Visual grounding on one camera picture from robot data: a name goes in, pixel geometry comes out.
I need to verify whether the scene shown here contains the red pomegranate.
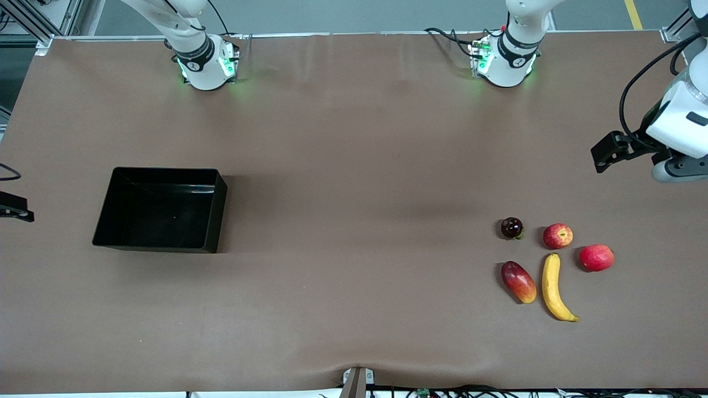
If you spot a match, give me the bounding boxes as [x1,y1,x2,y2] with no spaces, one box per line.
[579,244,615,273]

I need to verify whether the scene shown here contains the yellow banana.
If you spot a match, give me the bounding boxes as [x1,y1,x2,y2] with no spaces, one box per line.
[541,253,581,323]

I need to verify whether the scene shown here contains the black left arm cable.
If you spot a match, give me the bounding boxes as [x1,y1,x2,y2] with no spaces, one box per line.
[618,32,706,145]

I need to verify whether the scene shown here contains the aluminium frame profile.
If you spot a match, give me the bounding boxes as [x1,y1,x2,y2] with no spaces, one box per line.
[0,0,84,56]
[661,0,708,44]

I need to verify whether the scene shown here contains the red yellow apple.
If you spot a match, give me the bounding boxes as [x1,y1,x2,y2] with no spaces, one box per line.
[543,223,574,250]

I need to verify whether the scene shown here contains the red yellow mango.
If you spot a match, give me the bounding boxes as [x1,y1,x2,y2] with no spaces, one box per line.
[501,261,538,305]

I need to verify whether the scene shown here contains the black plastic box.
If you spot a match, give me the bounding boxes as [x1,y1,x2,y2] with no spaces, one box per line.
[92,167,228,254]

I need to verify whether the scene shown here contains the brown table mat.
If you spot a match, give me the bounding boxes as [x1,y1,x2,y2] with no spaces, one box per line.
[0,30,708,394]

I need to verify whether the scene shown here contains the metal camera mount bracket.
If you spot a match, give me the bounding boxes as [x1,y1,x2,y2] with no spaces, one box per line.
[340,366,376,398]

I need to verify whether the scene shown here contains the black base cable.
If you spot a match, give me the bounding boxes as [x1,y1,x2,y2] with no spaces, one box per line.
[207,0,247,39]
[425,27,479,59]

